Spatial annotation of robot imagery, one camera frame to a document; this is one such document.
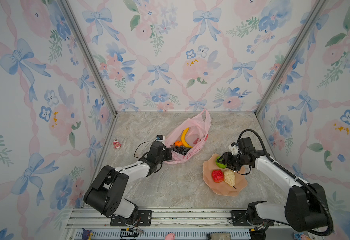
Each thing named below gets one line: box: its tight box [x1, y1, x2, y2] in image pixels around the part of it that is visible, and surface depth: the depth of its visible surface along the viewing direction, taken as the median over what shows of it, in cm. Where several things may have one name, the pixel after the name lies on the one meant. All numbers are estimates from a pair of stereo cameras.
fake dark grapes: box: [171, 145, 192, 156], surface depth 96 cm
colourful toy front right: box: [293, 232, 312, 240], surface depth 69 cm
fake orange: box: [174, 140, 183, 148], surface depth 100 cm
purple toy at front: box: [82, 227, 92, 240], surface depth 67 cm
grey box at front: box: [210, 232, 232, 240], surface depth 68 cm
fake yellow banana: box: [181, 127, 193, 149], surface depth 105 cm
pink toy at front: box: [164, 233, 176, 240], surface depth 70 cm
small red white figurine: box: [112, 139, 122, 149], surface depth 100 cm
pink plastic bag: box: [164, 109, 211, 165], surface depth 96 cm
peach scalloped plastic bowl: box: [202, 153, 229, 197], surface depth 85 cm
